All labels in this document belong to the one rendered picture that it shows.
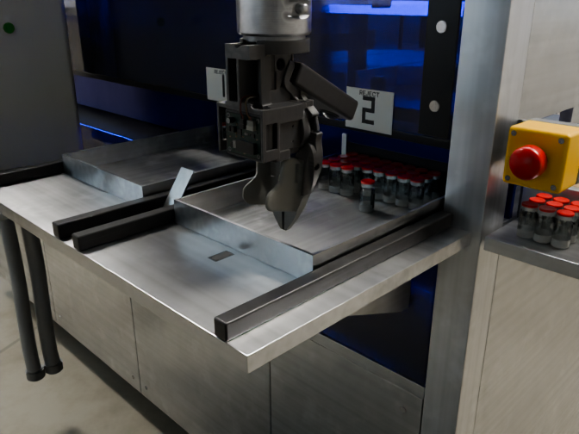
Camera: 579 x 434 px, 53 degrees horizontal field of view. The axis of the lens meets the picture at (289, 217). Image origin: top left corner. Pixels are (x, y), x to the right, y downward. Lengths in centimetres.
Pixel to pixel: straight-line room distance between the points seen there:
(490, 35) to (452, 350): 44
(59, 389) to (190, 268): 141
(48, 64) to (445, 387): 106
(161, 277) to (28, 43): 86
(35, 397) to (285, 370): 105
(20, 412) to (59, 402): 11
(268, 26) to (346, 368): 67
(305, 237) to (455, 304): 25
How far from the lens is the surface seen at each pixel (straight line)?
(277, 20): 58
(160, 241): 77
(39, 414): 198
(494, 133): 77
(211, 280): 66
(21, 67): 143
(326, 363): 110
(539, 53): 85
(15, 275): 165
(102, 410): 194
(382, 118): 86
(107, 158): 114
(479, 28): 77
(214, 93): 112
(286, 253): 66
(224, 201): 87
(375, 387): 104
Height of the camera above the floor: 118
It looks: 21 degrees down
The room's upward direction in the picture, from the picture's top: straight up
